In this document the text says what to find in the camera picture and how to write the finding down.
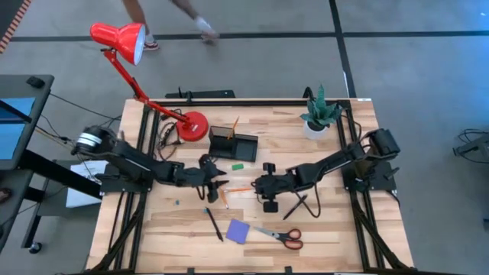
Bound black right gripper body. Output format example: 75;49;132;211
265;171;297;196

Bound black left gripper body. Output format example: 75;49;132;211
177;162;215;188

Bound black pen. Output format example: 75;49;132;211
204;206;225;243
282;194;309;222

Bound black mesh desk organizer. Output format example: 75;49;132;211
208;125;260;163

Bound purple sticky note pad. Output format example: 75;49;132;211
225;218;251;245

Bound red desk lamp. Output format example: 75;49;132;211
89;21;210;143

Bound green plant in white pot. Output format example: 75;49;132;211
299;84;344;141

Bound white paper sheet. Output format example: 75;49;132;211
65;160;111;209

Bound grey rolling desk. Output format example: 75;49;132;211
0;74;102;255

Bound person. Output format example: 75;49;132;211
121;0;222;53

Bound blue monitor screen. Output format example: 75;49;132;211
0;97;37;160

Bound black computer mouse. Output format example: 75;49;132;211
25;76;46;89

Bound black ramp with striped edge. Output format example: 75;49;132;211
0;0;32;54

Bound red-handled scissors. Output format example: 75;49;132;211
253;225;304;251

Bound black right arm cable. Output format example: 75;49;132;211
292;186;322;219

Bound black lamp power cord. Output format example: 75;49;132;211
155;108;184;161

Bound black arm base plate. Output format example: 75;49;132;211
94;163;154;194
342;160;398;192

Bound grey stand with cables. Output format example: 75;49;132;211
452;128;489;165

